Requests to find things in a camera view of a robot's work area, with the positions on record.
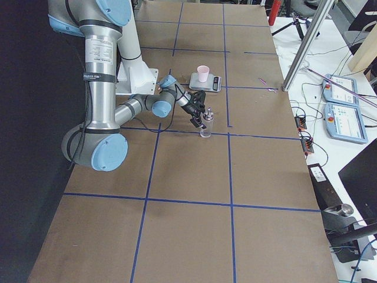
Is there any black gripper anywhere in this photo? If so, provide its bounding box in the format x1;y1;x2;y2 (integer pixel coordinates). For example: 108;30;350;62
181;101;207;130

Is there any clear glass sauce bottle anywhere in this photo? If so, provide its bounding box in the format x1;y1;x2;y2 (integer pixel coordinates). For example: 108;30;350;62
200;107;214;138

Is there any pink plastic cup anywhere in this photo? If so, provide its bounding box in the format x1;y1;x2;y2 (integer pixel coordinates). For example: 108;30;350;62
197;65;210;83

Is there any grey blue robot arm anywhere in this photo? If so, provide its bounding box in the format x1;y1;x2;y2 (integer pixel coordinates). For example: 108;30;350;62
48;1;205;172

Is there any silver digital kitchen scale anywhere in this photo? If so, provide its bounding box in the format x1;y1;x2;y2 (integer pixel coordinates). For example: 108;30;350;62
189;73;221;93

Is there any orange black connector box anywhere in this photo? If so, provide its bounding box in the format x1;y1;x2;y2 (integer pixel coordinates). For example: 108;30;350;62
295;116;307;131

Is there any white support column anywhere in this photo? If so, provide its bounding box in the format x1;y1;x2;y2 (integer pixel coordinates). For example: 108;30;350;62
117;1;142;61

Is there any red cylinder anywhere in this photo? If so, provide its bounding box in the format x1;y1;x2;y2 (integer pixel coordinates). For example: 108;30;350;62
268;0;282;26

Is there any upper blue teach pendant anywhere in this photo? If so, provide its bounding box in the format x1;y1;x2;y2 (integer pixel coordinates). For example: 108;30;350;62
322;74;359;105

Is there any blue teach pendant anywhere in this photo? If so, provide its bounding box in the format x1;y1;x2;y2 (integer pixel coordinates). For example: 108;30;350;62
324;103;368;144
322;74;359;105

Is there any black tripod leg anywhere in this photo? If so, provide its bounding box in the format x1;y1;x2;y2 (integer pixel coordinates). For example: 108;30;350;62
272;13;305;41

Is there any lower blue teach pendant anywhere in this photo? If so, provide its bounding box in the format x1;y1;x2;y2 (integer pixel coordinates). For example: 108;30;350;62
324;103;368;144

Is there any black device with label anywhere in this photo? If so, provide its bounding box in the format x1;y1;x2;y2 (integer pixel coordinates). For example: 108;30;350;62
308;163;343;217

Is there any black monitor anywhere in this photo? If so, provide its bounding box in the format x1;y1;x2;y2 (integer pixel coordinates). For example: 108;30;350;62
338;140;376;224

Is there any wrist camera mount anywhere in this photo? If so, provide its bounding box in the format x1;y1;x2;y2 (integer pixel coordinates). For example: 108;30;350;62
190;90;206;111

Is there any black camera cable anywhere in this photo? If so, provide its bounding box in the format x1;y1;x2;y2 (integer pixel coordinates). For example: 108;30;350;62
134;84;192;133

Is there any white column base plate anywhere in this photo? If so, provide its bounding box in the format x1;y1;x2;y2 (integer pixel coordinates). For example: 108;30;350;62
115;60;158;96

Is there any aluminium frame post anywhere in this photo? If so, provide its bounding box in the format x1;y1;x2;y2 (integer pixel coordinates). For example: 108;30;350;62
282;0;334;91

